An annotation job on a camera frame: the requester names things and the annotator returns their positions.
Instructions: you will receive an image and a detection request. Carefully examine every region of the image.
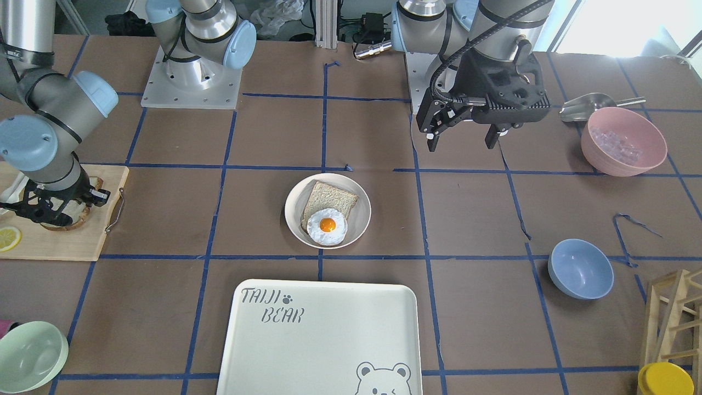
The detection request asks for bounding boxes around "pink bowl with ice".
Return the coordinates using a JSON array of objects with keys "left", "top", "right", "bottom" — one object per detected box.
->
[{"left": 581, "top": 107, "right": 669, "bottom": 177}]

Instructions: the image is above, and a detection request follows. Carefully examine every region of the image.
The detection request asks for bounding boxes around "yellow mug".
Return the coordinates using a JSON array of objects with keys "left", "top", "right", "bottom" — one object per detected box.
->
[{"left": 637, "top": 362, "right": 694, "bottom": 394}]

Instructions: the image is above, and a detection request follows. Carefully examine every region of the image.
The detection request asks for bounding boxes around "white Taiji Bear tray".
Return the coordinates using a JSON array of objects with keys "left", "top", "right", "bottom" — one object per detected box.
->
[{"left": 217, "top": 279, "right": 423, "bottom": 394}]

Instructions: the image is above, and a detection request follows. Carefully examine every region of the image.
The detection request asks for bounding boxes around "wooden cup rack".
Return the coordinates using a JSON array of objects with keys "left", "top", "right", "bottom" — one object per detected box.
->
[{"left": 639, "top": 269, "right": 700, "bottom": 381}]

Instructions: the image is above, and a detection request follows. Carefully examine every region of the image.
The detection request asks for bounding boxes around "metal scoop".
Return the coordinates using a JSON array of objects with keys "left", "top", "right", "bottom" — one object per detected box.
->
[{"left": 559, "top": 93, "right": 647, "bottom": 122}]

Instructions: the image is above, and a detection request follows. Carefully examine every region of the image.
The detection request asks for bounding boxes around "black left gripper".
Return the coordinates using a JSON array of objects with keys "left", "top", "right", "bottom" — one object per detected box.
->
[{"left": 416, "top": 53, "right": 551, "bottom": 153}]

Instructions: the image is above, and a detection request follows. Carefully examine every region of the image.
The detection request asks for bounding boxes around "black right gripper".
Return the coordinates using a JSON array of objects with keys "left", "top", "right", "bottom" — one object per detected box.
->
[{"left": 2, "top": 174, "right": 110, "bottom": 227}]

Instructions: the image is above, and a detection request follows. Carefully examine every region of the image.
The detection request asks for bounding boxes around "wooden cutting board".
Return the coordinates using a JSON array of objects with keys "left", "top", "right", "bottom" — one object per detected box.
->
[{"left": 1, "top": 164, "right": 129, "bottom": 262}]

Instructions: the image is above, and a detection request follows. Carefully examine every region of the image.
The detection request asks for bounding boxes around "fried egg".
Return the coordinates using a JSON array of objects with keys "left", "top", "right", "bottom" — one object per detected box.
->
[{"left": 306, "top": 208, "right": 348, "bottom": 246}]

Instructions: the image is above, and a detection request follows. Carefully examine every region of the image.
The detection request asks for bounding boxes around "blue bowl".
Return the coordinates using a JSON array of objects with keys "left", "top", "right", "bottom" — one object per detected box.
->
[{"left": 547, "top": 239, "right": 614, "bottom": 300}]

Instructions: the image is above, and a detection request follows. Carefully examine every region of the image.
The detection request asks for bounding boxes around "lemon slice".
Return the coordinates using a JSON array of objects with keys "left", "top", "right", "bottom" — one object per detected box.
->
[{"left": 0, "top": 225, "right": 22, "bottom": 252}]

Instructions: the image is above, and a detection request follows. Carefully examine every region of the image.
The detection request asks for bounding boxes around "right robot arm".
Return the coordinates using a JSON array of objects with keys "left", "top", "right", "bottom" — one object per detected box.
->
[{"left": 2, "top": 1, "right": 257, "bottom": 229}]

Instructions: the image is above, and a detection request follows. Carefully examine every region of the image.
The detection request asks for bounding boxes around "white round plate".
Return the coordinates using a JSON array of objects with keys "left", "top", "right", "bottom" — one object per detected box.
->
[{"left": 283, "top": 173, "right": 372, "bottom": 249}]

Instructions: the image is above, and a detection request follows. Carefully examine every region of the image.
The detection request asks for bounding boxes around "light green bowl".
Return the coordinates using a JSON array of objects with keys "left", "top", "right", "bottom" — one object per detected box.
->
[{"left": 1, "top": 321, "right": 69, "bottom": 393}]

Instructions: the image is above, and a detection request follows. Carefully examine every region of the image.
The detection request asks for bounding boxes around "bread slice on plate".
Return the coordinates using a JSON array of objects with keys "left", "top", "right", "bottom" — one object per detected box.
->
[{"left": 301, "top": 182, "right": 359, "bottom": 230}]

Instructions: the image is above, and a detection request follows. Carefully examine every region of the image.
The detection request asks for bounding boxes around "bread slice from board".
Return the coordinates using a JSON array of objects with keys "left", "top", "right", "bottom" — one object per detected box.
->
[{"left": 39, "top": 177, "right": 104, "bottom": 231}]

